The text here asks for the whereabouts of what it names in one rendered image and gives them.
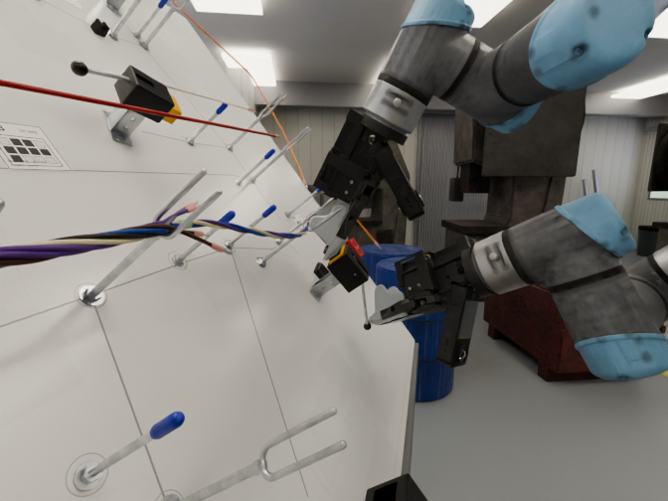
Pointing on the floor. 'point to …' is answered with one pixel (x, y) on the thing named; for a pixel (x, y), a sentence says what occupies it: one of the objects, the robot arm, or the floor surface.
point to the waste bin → (647, 236)
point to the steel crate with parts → (537, 331)
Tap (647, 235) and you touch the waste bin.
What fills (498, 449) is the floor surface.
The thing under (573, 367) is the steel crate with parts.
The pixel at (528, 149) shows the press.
